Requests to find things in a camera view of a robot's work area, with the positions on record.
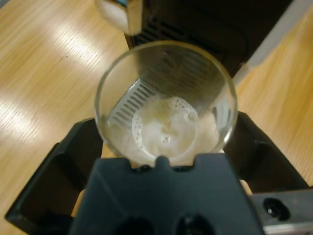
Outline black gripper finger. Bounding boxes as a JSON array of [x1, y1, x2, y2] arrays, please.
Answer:
[[221, 110, 309, 196], [4, 117, 105, 235]]

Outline white capsule coffee machine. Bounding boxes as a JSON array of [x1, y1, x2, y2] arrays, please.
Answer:
[[94, 0, 310, 85]]

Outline clear drinking glass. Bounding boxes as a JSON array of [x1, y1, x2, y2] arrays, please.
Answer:
[[94, 40, 238, 169]]

